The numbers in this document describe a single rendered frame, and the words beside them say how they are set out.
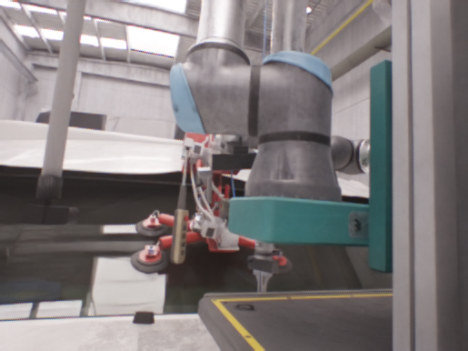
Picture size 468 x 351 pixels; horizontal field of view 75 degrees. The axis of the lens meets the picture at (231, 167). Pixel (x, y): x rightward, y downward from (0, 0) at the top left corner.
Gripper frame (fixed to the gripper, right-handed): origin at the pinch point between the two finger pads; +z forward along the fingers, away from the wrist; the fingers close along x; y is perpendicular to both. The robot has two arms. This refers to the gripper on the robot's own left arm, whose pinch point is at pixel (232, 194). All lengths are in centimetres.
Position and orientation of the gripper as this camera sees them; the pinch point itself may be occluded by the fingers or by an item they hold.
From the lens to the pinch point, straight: 91.7
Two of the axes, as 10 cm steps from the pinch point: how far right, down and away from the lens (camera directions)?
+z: -0.2, 9.6, 2.9
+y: -2.1, -2.9, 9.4
